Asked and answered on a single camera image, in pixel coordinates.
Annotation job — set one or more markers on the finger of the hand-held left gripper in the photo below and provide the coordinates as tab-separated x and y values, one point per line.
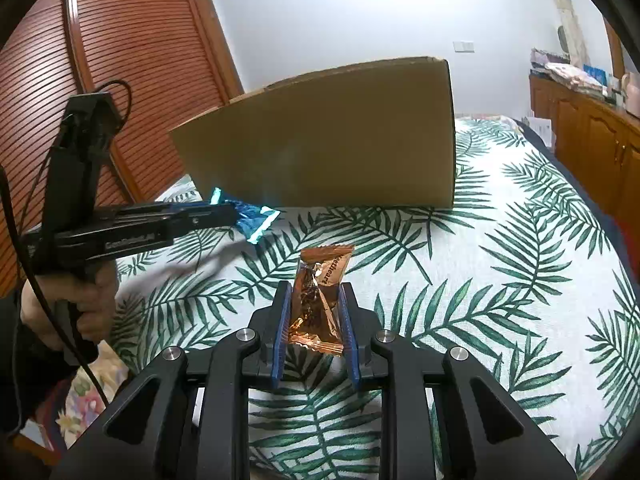
205	220
192	207

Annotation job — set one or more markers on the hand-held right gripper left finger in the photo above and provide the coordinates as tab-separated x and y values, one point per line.
281	332

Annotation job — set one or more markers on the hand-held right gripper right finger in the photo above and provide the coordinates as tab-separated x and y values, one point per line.
351	340

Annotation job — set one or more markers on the copper foil candy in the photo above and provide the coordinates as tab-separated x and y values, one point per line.
320	305

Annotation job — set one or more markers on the blue foil candy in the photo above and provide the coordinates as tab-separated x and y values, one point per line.
252	220

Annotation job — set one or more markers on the cardboard box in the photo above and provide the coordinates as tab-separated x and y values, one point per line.
340	140

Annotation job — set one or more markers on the person's left forearm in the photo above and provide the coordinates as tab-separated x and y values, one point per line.
30	375

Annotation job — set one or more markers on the person's left hand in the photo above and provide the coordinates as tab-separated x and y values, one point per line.
95	310

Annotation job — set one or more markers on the wooden louvered wardrobe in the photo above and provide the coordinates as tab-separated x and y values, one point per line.
140	60

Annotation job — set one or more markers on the leaf print bedsheet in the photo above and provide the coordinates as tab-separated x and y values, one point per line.
500	285

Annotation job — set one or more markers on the white paper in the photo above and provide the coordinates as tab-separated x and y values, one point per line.
540	131

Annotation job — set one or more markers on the navy blue blanket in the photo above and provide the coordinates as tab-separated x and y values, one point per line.
615	240

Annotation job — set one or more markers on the wooden cabinet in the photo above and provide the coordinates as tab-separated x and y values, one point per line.
590	135

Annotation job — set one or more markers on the purple cloth pile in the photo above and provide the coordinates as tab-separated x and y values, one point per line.
546	57

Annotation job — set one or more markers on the blue box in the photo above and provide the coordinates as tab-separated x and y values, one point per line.
595	75

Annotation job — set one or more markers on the beige bottle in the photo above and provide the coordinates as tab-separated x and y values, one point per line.
631	89

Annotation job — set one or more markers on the cream curtain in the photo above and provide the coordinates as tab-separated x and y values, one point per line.
570	5

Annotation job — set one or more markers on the white wall socket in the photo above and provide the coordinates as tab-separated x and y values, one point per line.
464	45

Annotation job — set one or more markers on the wooden door frame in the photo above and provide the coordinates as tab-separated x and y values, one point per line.
614	47

